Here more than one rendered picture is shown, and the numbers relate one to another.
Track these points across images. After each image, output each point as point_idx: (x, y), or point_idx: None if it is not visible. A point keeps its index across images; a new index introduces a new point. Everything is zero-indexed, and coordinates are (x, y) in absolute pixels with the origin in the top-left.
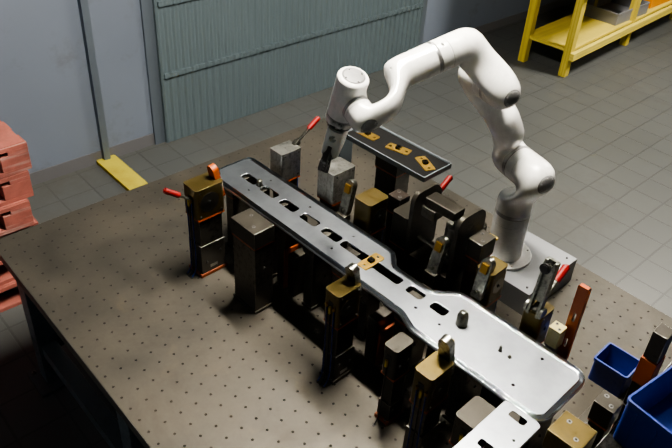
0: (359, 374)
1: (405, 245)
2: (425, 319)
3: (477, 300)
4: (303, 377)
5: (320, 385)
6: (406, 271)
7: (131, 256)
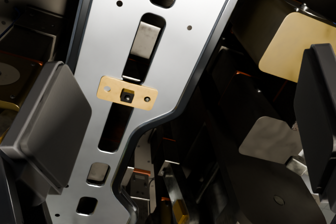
0: (63, 49)
1: (209, 121)
2: (52, 201)
3: (156, 209)
4: None
5: (12, 15)
6: (199, 95)
7: None
